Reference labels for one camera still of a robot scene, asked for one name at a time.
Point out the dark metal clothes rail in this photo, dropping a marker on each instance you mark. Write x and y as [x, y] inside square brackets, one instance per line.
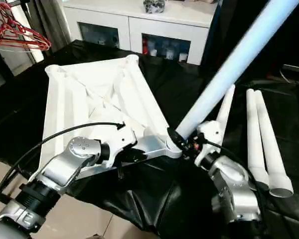
[7, 5]

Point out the dark object on cabinet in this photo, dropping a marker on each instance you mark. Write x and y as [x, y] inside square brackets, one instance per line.
[154, 5]

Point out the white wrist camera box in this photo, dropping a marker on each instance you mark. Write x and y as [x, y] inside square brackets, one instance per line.
[122, 139]
[210, 132]

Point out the white plastic table leg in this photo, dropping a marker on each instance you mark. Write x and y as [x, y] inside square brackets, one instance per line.
[239, 55]
[271, 149]
[226, 107]
[254, 129]

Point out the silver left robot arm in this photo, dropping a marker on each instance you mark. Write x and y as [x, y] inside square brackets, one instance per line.
[65, 167]

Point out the grey curtain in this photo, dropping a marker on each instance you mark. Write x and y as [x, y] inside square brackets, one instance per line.
[50, 20]

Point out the white cabinet with glass doors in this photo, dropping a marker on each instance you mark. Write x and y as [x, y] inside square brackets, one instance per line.
[124, 20]

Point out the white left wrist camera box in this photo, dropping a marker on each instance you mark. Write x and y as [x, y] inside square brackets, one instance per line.
[122, 139]

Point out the white plastic table top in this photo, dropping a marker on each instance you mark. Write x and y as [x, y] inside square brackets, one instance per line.
[99, 94]

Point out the black plastic mat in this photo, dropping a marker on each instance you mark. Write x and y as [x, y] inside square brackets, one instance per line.
[164, 199]

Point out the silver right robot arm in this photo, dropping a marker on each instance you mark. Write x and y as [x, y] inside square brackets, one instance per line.
[231, 189]

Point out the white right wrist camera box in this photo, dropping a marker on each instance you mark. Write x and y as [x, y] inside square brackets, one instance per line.
[210, 132]

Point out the red bottle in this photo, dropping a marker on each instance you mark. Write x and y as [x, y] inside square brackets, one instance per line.
[145, 51]

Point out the black horizontal rail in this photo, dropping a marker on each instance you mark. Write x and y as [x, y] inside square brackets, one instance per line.
[296, 68]

